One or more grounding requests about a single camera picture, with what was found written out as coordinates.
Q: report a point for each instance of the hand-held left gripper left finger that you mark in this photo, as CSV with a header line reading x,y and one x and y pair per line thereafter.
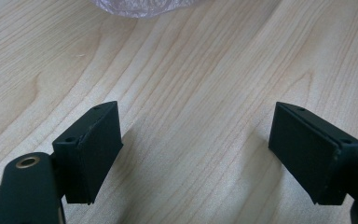
x,y
90,152

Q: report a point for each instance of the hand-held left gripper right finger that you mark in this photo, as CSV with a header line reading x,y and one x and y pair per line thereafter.
x,y
313,155

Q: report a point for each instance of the purple plastic bag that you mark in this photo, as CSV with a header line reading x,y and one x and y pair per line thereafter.
x,y
143,7

